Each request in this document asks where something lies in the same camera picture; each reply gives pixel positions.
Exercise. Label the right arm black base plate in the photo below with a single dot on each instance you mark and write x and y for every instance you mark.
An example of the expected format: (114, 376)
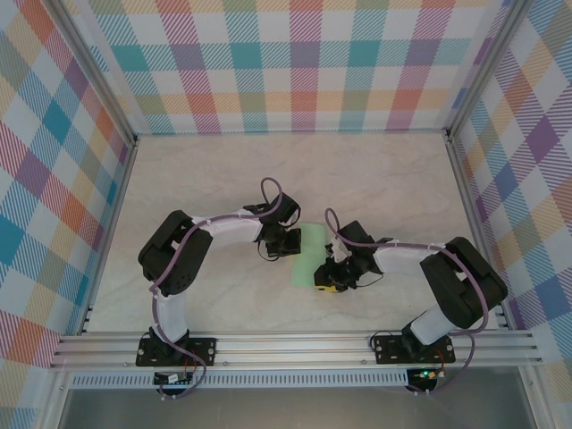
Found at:
(384, 357)

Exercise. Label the aluminium corner post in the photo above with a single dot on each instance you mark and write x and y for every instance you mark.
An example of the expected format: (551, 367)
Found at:
(96, 76)
(485, 71)

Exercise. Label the long aluminium mounting rail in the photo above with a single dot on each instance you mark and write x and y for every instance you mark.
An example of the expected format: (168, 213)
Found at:
(290, 350)

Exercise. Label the grey metal sheet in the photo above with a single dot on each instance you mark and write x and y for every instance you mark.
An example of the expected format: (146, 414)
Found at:
(290, 411)

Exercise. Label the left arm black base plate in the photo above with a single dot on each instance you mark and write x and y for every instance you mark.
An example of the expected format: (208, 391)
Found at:
(212, 359)

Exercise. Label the light green paper sheet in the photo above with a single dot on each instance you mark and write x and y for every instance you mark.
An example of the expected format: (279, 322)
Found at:
(313, 239)

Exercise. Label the aluminium frame leg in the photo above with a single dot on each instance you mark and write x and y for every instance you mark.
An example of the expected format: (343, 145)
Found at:
(53, 406)
(536, 402)

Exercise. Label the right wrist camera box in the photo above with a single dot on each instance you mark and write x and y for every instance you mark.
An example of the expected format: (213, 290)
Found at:
(338, 252)

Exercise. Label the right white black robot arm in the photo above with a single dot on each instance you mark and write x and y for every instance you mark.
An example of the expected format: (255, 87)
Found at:
(460, 286)

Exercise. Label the aluminium table side rail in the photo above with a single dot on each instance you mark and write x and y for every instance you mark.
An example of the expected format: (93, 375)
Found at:
(469, 201)
(118, 196)

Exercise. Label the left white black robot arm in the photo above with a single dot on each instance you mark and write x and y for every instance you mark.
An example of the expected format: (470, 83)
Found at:
(174, 263)

